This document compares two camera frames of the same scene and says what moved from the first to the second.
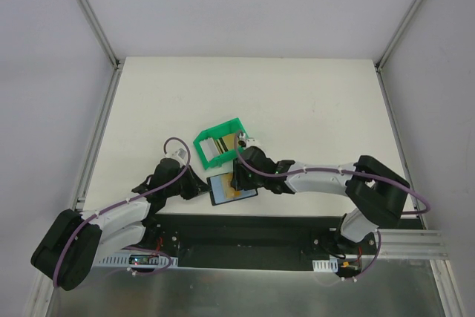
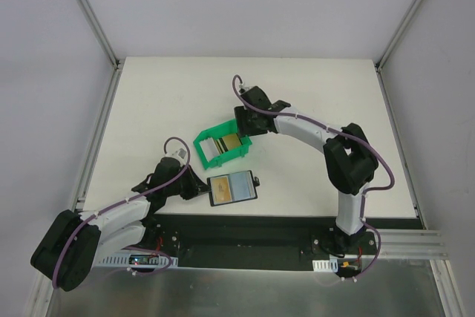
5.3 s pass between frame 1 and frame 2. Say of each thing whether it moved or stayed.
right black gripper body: moved
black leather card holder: stayed
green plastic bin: stayed
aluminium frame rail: stayed
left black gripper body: stayed
